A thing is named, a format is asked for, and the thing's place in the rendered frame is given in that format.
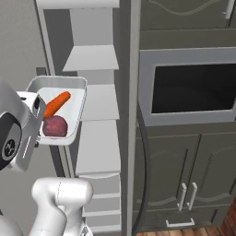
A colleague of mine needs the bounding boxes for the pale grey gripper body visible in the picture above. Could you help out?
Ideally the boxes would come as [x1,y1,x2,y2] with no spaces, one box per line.
[9,103,47,173]

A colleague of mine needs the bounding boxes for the orange carrot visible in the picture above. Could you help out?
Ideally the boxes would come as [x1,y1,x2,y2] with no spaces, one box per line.
[42,90,72,120]

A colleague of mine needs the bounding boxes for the white freezer drawer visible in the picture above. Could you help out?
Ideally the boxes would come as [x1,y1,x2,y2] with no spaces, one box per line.
[26,75,89,147]

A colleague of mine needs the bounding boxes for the white fridge shelf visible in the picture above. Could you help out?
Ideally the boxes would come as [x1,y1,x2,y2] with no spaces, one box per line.
[62,44,120,73]
[79,84,121,122]
[75,119,122,177]

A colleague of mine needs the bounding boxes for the white fridge bottom drawers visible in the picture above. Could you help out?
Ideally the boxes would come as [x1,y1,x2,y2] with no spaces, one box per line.
[80,172,123,233]

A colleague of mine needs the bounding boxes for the grey fridge door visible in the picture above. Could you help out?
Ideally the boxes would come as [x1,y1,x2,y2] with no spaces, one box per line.
[118,0,143,236]

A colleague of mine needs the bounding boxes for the olive cupboard door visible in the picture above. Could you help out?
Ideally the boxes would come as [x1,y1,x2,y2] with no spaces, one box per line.
[140,0,236,30]
[187,131,236,211]
[134,133,201,214]

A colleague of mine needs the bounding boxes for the olive drawer front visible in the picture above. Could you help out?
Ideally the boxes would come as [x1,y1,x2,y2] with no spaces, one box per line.
[133,207,230,233]

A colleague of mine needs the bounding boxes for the silver built-in oven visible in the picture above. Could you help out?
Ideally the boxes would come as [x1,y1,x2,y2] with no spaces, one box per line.
[137,46,236,127]

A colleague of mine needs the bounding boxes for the olive tall cabinet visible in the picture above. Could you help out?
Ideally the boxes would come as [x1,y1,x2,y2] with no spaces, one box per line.
[133,0,236,234]

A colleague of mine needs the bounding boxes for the black curved fridge door handle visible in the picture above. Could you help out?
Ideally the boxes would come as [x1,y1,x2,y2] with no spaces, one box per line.
[132,102,152,236]

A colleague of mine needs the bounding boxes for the white cupboard handle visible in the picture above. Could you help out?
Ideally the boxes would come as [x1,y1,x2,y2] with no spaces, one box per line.
[177,182,188,213]
[186,182,198,212]
[224,0,236,20]

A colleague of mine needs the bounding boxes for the white drawer handle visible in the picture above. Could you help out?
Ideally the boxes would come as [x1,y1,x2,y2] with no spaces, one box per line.
[165,218,195,229]

